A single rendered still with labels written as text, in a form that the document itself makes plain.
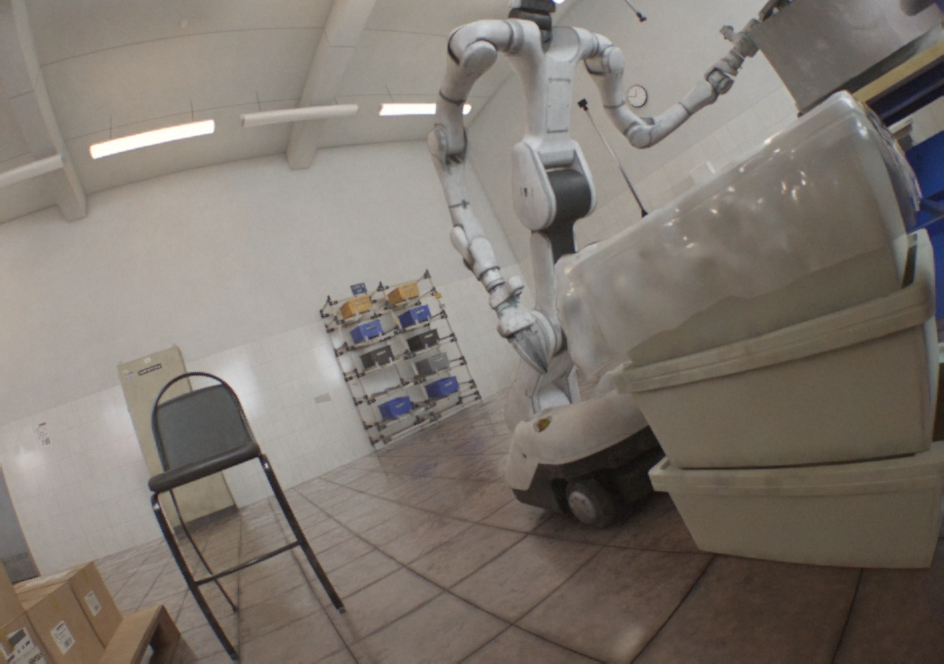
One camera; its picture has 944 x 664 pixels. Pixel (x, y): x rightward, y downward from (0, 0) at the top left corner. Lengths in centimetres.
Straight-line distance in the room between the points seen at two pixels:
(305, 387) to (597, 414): 458
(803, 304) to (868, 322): 11
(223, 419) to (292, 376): 369
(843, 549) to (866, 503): 12
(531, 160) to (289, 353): 467
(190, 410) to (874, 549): 199
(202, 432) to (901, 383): 191
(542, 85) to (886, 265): 89
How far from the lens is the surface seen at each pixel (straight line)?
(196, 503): 499
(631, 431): 115
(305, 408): 537
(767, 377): 68
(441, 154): 116
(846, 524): 78
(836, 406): 67
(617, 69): 135
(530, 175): 114
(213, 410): 178
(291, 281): 576
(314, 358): 549
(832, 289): 61
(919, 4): 61
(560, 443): 114
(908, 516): 74
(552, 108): 117
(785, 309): 64
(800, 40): 116
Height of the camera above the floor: 59
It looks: 6 degrees up
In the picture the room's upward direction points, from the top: 23 degrees counter-clockwise
